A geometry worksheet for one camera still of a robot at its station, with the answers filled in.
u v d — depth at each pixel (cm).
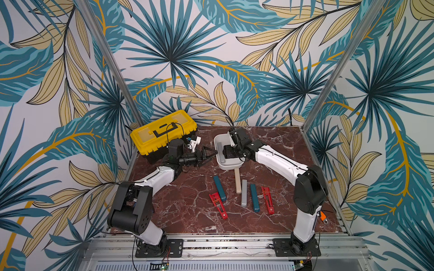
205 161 73
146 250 71
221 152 88
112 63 84
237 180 91
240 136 69
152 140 90
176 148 68
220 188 89
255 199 87
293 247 67
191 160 75
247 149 64
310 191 48
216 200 86
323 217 83
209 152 75
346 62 85
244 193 88
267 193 90
